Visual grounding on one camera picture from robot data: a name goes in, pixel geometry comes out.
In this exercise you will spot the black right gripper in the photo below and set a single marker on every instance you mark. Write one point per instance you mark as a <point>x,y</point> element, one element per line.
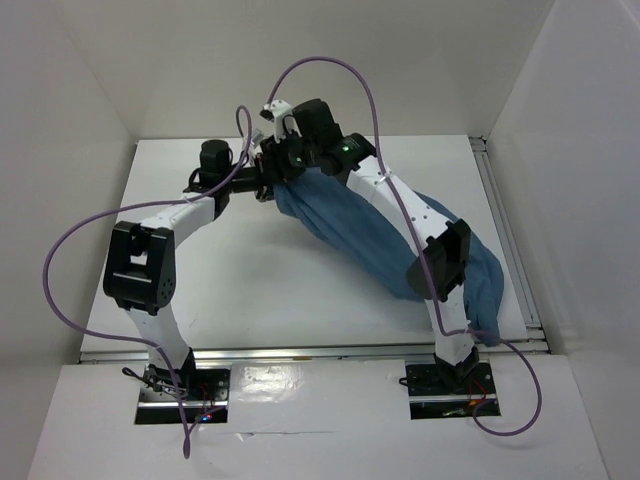
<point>274,166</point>

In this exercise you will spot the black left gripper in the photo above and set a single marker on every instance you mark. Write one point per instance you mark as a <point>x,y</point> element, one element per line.
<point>265,192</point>

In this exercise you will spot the blue fabric pillowcase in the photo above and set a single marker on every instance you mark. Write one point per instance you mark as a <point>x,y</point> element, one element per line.
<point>345,221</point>

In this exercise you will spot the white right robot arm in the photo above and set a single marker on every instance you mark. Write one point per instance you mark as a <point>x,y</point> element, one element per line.
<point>438,273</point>

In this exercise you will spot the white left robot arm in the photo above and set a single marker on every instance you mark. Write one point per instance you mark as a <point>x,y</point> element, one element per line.
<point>140,272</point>

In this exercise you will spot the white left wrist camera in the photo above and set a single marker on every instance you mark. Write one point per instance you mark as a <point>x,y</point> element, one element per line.
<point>255,139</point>

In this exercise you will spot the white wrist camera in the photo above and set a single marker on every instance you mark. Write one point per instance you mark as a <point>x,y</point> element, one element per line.
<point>280,114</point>
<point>255,139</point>

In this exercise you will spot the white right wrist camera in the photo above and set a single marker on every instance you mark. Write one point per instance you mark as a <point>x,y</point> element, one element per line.
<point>280,114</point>

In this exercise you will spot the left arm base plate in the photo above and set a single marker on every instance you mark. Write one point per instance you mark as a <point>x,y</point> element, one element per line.
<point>205,399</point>

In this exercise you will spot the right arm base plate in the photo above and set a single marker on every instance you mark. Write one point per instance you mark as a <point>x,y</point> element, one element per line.
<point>430,398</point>

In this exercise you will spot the aluminium table edge rail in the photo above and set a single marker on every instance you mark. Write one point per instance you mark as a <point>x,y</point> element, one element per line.
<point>533,345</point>

